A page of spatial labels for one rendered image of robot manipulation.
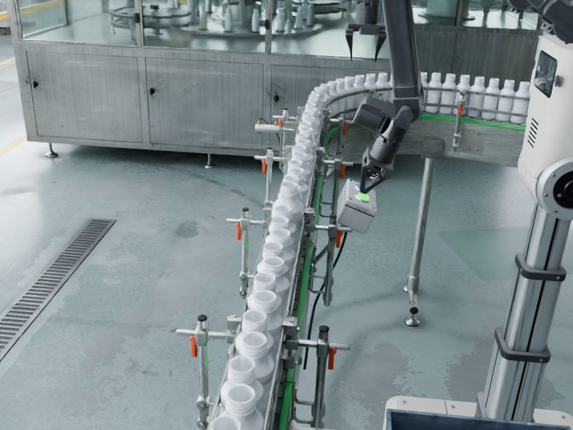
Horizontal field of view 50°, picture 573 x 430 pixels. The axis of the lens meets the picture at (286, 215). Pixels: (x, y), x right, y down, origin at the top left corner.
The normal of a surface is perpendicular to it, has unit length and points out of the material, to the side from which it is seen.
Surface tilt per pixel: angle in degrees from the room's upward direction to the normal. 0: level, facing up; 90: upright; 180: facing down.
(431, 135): 90
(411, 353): 0
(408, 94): 107
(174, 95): 90
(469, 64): 90
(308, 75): 90
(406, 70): 103
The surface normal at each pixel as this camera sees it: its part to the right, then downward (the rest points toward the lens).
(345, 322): 0.04, -0.91
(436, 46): -0.11, 0.41
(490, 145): -0.40, 0.37
